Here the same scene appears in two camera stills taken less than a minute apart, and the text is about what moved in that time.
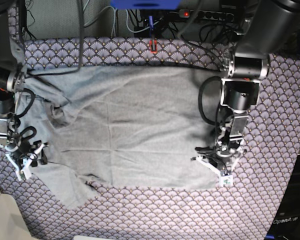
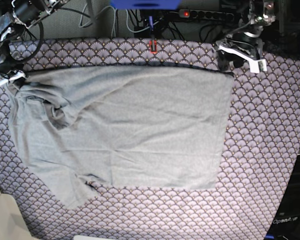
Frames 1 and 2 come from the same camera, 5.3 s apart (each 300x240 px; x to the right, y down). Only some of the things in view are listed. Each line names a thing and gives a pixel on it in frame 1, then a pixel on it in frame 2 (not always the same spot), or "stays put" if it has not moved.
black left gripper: x=22 y=149 → x=3 y=62
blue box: x=145 y=5 stays put
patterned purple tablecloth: x=243 y=210 stays put
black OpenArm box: x=291 y=220 stays put
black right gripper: x=219 y=155 → x=251 y=43
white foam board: x=6 y=221 stays put
